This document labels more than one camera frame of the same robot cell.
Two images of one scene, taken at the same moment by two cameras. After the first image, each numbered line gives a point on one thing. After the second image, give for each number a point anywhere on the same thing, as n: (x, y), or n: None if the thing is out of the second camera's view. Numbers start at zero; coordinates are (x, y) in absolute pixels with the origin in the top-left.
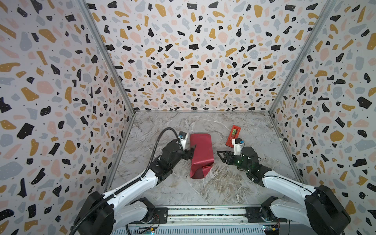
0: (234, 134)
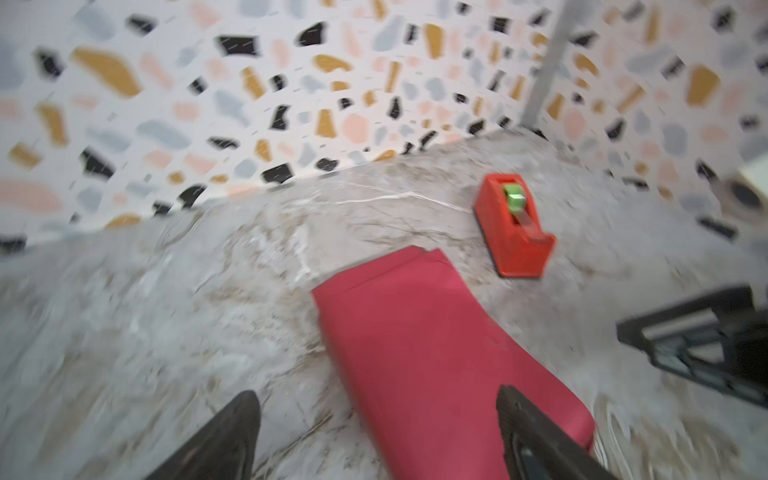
0: (511, 227)
